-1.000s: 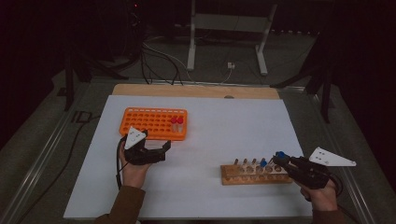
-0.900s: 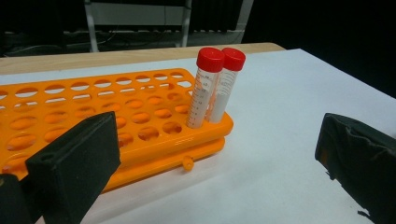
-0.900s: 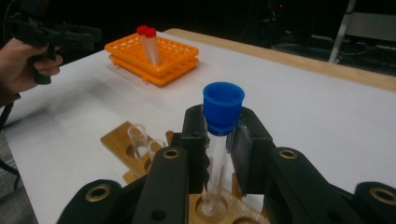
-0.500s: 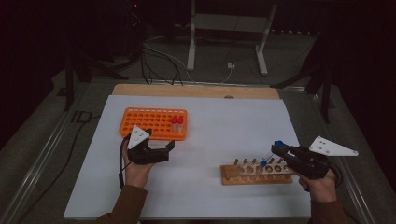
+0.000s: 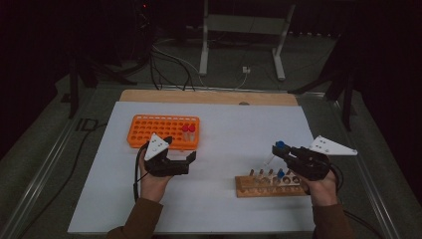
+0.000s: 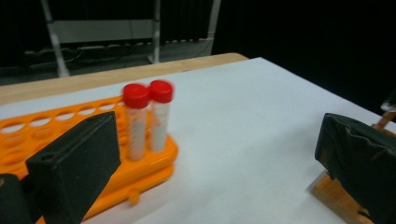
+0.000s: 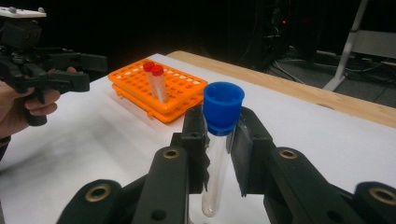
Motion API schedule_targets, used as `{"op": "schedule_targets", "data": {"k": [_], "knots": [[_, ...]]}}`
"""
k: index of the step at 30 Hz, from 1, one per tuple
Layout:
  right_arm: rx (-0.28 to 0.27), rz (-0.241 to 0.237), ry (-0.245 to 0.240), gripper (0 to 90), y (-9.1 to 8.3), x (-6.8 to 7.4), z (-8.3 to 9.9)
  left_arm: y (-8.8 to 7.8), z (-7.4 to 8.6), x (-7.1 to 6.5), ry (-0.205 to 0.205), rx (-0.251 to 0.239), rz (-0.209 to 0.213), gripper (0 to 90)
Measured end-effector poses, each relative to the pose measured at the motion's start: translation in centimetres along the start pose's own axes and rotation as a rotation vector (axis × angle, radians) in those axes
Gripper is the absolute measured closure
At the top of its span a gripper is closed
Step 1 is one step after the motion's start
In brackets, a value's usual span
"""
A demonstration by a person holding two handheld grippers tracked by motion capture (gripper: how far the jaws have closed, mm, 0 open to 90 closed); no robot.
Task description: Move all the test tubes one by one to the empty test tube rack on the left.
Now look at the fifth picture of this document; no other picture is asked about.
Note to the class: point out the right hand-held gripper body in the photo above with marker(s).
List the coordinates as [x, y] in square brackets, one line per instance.
[310, 164]

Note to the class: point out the blue-capped test tube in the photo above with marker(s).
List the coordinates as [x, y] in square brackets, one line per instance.
[281, 173]
[280, 144]

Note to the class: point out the black tripod stand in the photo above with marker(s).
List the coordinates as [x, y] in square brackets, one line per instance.
[73, 89]
[346, 99]

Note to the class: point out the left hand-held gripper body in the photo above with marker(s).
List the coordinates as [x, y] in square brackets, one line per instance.
[166, 167]

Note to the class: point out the wooden tube rack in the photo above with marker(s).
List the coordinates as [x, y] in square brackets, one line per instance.
[262, 191]

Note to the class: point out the red-capped test tube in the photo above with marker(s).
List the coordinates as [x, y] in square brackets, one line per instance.
[191, 127]
[184, 128]

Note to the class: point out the orange plastic tube rack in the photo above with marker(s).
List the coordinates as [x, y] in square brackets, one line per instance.
[149, 129]

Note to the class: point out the grey metal stand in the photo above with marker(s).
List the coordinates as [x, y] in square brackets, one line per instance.
[245, 24]

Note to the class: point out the dark equipment with red light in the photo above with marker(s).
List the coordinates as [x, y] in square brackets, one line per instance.
[144, 20]

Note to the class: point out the white table mat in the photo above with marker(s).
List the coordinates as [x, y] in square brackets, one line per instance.
[232, 132]

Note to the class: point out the person's left hand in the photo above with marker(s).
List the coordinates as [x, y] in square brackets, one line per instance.
[152, 187]

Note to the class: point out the person's right hand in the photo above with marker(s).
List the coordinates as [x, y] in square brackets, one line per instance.
[321, 192]

